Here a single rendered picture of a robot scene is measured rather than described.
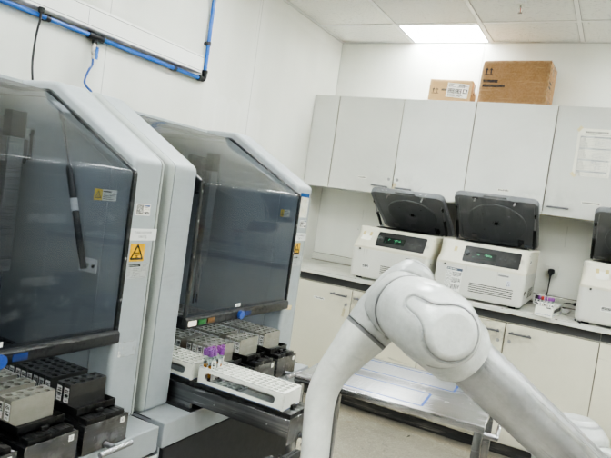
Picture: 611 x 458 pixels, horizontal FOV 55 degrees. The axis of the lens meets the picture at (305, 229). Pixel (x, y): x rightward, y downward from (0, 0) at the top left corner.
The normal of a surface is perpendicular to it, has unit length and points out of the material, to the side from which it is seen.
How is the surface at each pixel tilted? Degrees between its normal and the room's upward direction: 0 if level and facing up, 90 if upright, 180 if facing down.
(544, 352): 90
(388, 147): 90
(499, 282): 90
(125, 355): 90
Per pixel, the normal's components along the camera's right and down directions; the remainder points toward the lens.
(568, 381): -0.47, -0.02
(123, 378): 0.87, 0.14
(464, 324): 0.08, 0.06
